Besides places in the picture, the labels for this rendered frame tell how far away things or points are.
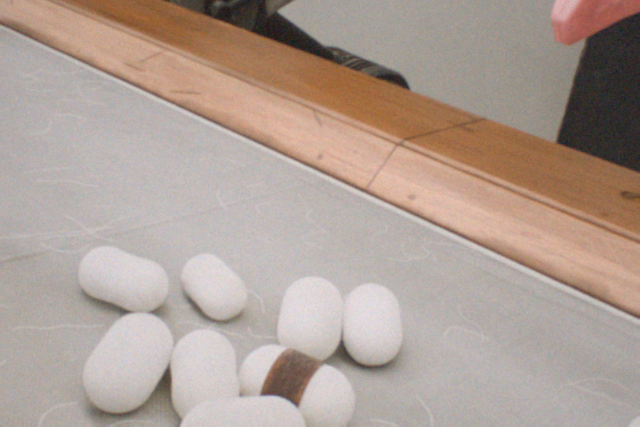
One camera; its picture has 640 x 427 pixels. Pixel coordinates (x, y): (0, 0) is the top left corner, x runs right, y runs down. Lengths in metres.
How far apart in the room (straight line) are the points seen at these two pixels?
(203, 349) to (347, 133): 0.23
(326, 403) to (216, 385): 0.03
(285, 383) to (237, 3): 0.63
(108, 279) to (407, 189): 0.18
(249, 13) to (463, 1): 1.73
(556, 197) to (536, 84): 2.08
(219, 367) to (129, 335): 0.03
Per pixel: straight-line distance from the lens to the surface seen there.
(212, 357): 0.27
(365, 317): 0.31
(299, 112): 0.50
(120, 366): 0.27
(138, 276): 0.32
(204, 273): 0.33
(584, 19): 0.35
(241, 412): 0.25
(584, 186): 0.46
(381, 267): 0.39
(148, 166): 0.45
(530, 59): 2.51
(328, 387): 0.27
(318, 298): 0.31
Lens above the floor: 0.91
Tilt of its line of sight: 21 degrees down
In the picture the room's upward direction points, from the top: 9 degrees clockwise
